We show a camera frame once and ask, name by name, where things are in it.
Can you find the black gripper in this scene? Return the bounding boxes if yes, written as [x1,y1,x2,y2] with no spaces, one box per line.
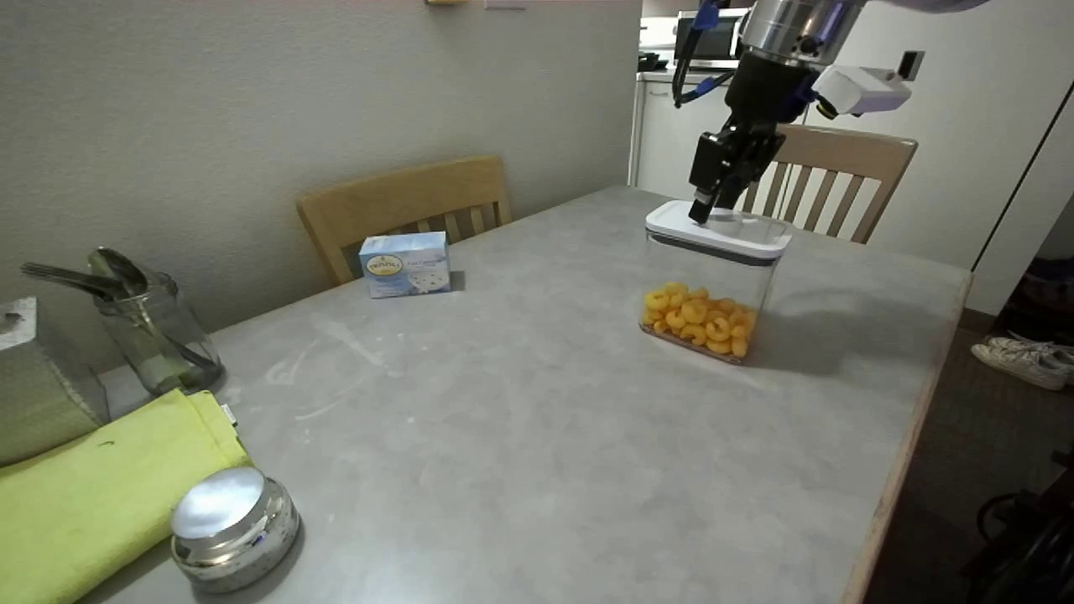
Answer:
[684,51,824,227]

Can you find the white rectangular container lid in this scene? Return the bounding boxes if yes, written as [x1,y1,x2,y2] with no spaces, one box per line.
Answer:
[640,198,795,266]

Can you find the clear plastic storage container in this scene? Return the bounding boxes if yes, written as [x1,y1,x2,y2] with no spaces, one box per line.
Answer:
[635,232,782,370]

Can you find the white kitchen cabinet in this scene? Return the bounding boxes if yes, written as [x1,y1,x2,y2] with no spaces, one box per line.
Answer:
[627,69,719,207]

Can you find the microwave oven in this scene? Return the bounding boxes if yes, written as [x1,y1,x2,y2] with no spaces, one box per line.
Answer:
[671,10,748,67]

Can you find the wooden chair with slatted back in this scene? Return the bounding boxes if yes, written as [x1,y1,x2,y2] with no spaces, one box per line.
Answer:
[734,122,924,247]

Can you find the orange snack pieces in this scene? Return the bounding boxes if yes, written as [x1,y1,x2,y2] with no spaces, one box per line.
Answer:
[639,283,762,361]

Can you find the wooden chair with solid backrest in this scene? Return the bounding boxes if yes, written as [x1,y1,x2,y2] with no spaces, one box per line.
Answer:
[294,150,517,287]

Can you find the light blue cardboard box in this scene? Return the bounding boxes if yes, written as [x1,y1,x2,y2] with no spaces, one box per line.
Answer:
[356,227,455,303]

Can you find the white shoes on floor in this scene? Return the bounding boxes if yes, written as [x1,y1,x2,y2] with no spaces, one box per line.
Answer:
[969,332,1074,397]

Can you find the round silver metal tin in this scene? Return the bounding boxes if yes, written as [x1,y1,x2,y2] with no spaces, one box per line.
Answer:
[168,463,306,594]

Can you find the lime green cloth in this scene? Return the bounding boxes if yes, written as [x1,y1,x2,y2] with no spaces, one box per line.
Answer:
[0,384,252,604]

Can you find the black cable with blue connector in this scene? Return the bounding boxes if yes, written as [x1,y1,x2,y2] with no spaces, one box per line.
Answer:
[668,0,742,109]

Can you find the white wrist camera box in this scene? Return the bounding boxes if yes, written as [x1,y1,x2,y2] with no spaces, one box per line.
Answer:
[813,63,917,122]

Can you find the black wheeled frame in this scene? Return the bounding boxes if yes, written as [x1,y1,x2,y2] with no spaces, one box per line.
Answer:
[963,452,1074,604]

